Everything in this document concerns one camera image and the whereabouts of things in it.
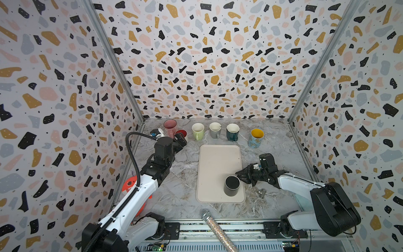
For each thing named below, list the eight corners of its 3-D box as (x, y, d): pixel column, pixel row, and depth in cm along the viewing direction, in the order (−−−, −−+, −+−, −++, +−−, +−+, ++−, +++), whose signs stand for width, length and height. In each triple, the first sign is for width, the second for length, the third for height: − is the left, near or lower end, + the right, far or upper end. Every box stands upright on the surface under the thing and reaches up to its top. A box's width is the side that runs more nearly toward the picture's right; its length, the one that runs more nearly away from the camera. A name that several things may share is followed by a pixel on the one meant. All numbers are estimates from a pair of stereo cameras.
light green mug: (192, 144, 108) (190, 136, 101) (193, 131, 116) (192, 122, 109) (203, 145, 108) (203, 136, 101) (204, 131, 116) (203, 122, 109)
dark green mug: (223, 141, 112) (224, 130, 103) (227, 132, 117) (229, 121, 109) (234, 145, 109) (237, 135, 101) (238, 136, 115) (241, 125, 106)
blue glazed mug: (249, 149, 108) (253, 138, 98) (247, 140, 113) (251, 128, 103) (260, 149, 108) (265, 138, 98) (258, 140, 113) (262, 128, 103)
